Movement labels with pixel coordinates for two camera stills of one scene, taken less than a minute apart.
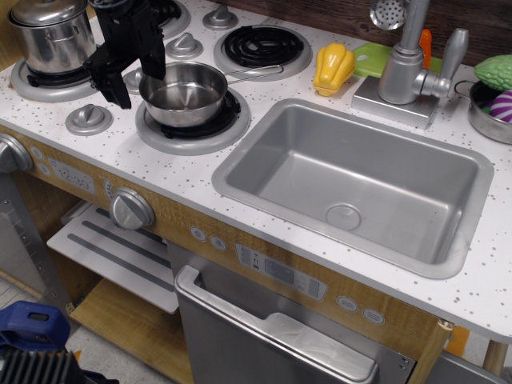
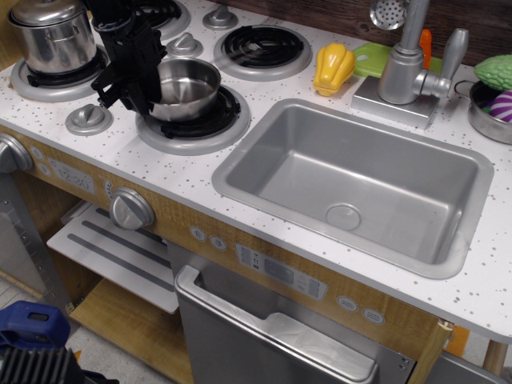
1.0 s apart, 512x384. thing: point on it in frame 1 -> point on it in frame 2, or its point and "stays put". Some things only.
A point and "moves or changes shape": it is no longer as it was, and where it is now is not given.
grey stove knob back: x=220 y=19 stays put
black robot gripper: x=134 y=25 -> x=134 y=50
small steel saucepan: x=190 y=94 moves or changes shape
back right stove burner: x=262 y=53 stays put
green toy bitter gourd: x=496 y=71 stays put
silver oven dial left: x=15 y=157 stays put
